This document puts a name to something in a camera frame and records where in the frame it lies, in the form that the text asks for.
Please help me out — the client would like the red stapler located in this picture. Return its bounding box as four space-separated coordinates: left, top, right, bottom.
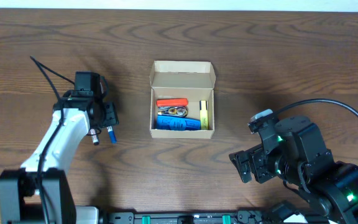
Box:
156 98 188 107

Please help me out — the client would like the correction tape dispenser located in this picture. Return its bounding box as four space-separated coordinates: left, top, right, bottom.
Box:
157 106 188 118

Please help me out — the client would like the blue whiteboard marker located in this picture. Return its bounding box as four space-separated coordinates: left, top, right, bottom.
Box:
107 126 117 144

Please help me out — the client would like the blue plastic tool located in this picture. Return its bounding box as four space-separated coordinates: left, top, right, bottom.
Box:
156 115 201 131

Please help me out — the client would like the black mounting rail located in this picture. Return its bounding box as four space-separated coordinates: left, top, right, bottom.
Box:
73 205 329 224

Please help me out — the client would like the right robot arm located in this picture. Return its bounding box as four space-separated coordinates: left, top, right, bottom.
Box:
229 116 358 223

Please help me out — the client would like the black whiteboard marker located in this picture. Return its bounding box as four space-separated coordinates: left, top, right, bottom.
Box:
88 129 99 146

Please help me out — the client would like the yellow highlighter pen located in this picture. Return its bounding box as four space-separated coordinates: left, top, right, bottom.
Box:
200 100 209 130

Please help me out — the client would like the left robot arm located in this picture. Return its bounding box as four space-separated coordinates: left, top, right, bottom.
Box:
0 72 119 223

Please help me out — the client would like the cardboard box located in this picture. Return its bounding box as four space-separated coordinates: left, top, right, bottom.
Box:
149 60 216 139

